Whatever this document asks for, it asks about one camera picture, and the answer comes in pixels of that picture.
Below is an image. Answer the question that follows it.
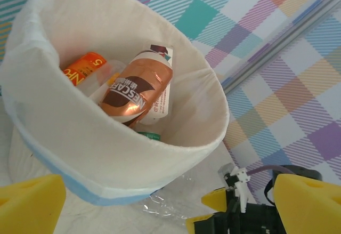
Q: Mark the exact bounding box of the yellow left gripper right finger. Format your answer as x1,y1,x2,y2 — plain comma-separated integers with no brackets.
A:
274,172,341,234

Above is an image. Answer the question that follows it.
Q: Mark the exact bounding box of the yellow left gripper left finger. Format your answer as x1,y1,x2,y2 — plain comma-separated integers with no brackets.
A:
0,174,67,234

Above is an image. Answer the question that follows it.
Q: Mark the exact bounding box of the clear bottle green cap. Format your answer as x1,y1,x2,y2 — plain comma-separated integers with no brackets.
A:
142,168,214,220

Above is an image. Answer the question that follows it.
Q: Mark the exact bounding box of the green label bottle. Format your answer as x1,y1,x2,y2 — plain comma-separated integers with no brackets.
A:
137,131,163,142

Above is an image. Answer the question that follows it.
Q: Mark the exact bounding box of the red white label bottle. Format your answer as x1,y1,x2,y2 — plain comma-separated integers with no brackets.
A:
138,44,176,126

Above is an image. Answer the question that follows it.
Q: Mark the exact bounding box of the brown Nescafe bottle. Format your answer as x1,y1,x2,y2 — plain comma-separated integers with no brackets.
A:
98,52,174,128

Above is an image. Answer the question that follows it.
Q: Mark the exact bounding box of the clear bottle orange print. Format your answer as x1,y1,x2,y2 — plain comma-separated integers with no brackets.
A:
79,60,127,104

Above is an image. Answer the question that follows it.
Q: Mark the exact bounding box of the orange label bottle gold cap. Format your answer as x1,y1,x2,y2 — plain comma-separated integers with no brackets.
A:
62,52,107,87

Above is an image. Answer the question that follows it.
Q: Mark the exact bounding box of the white fabric bin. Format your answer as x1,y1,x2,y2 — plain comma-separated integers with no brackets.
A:
0,0,230,207

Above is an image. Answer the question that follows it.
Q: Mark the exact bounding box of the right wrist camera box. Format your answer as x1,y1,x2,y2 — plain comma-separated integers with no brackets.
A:
217,163,251,213

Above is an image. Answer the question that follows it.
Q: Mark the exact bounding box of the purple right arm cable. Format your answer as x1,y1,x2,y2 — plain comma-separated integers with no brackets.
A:
246,165,294,177

